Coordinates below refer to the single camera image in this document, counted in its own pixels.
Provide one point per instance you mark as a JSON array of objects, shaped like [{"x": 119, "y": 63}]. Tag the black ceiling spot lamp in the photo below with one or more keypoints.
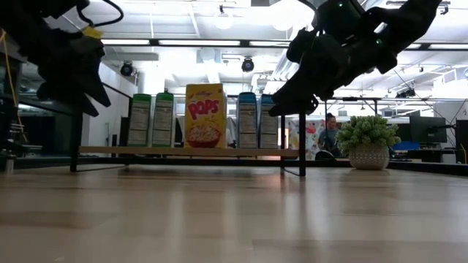
[
  {"x": 127, "y": 69},
  {"x": 248, "y": 65}
]

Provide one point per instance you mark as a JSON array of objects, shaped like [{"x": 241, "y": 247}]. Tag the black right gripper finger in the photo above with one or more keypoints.
[
  {"x": 292, "y": 110},
  {"x": 300, "y": 89}
]

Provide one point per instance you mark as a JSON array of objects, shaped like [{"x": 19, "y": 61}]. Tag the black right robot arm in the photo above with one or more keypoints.
[{"x": 402, "y": 18}]

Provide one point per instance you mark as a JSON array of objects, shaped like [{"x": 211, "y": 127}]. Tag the black ceiling track light cluster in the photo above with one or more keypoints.
[{"x": 406, "y": 93}]

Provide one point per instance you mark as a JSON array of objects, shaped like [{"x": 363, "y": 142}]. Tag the blue Rice Krispies cereal box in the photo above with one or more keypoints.
[
  {"x": 247, "y": 122},
  {"x": 268, "y": 126}
]

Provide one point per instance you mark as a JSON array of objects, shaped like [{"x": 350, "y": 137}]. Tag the green Apple Jacks cereal box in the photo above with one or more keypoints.
[
  {"x": 139, "y": 120},
  {"x": 163, "y": 120}
]

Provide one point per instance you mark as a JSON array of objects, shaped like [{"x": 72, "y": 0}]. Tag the green plant in woven pot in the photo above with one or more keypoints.
[{"x": 367, "y": 135}]

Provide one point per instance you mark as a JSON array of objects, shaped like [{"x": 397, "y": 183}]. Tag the black computer tower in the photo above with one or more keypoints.
[{"x": 461, "y": 142}]

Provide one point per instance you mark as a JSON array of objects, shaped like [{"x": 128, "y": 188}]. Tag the black metal workbench frame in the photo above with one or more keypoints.
[{"x": 351, "y": 99}]

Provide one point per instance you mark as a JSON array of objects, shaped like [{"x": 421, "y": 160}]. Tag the small grey cylinder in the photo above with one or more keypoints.
[{"x": 9, "y": 164}]

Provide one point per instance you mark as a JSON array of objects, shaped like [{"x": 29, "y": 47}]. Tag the overhead LED light bar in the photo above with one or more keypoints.
[{"x": 199, "y": 42}]

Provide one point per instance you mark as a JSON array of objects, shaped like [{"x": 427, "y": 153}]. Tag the black rounded object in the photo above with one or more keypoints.
[{"x": 324, "y": 156}]

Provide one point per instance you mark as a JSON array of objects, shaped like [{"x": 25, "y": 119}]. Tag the blue chair back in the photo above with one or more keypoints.
[{"x": 406, "y": 146}]

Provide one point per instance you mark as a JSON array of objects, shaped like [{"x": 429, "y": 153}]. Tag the black aluminium table rig frame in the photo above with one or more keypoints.
[{"x": 431, "y": 167}]

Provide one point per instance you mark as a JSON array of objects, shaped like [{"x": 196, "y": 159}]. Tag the floral patterned cloth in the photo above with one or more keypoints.
[{"x": 311, "y": 146}]

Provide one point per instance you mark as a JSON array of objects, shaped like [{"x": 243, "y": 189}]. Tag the wooden shelf with black frame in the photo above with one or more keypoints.
[{"x": 183, "y": 152}]

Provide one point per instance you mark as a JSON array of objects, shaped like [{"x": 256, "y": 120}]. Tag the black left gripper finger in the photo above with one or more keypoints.
[
  {"x": 97, "y": 91},
  {"x": 69, "y": 96}
]

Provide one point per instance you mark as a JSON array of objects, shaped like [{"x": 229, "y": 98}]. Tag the yellow Corn Pops cereal box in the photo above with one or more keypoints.
[{"x": 204, "y": 117}]

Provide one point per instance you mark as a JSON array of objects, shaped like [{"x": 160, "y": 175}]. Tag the black computer monitor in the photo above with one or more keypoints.
[{"x": 428, "y": 129}]

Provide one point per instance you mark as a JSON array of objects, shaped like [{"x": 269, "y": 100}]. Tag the person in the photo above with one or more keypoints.
[{"x": 329, "y": 135}]

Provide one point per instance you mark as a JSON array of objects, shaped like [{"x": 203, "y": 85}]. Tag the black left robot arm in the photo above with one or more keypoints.
[{"x": 22, "y": 18}]

